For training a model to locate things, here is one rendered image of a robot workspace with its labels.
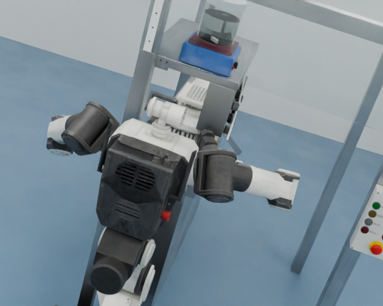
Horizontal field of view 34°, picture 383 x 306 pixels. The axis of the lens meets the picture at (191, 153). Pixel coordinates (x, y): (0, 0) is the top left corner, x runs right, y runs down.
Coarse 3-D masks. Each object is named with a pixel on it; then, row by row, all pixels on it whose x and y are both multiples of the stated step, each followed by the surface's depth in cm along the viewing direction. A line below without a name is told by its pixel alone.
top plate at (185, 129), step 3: (171, 126) 249; (174, 126) 249; (183, 126) 249; (186, 126) 249; (177, 129) 253; (180, 129) 250; (183, 129) 249; (186, 129) 249; (189, 129) 249; (192, 129) 249; (195, 129) 249; (189, 132) 251; (192, 132) 249; (195, 132) 249; (189, 135) 259; (198, 135) 251
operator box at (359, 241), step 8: (376, 184) 230; (376, 192) 225; (368, 200) 233; (376, 200) 227; (368, 208) 229; (368, 216) 230; (376, 216) 229; (360, 224) 233; (376, 224) 230; (360, 232) 233; (368, 232) 232; (376, 232) 231; (352, 240) 237; (360, 240) 234; (368, 240) 234; (376, 240) 233; (352, 248) 236; (360, 248) 236; (368, 248) 235; (376, 256) 235
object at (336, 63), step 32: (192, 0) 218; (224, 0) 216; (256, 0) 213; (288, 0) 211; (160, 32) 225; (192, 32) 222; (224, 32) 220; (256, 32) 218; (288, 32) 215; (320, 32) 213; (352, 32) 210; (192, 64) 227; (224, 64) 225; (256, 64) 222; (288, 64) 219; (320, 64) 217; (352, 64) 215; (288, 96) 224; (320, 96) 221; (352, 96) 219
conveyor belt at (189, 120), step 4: (196, 80) 353; (200, 80) 354; (204, 80) 356; (196, 84) 347; (200, 84) 348; (204, 84) 350; (208, 84) 352; (188, 116) 306; (192, 116) 308; (184, 120) 301; (188, 120) 302; (192, 120) 303; (196, 120) 304; (188, 124) 298; (192, 124) 299; (196, 124) 300
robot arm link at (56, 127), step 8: (56, 120) 215; (64, 120) 207; (48, 128) 218; (56, 128) 211; (64, 128) 206; (48, 136) 218; (56, 136) 213; (48, 144) 219; (56, 144) 217; (64, 144) 218; (56, 152) 224; (64, 152) 221
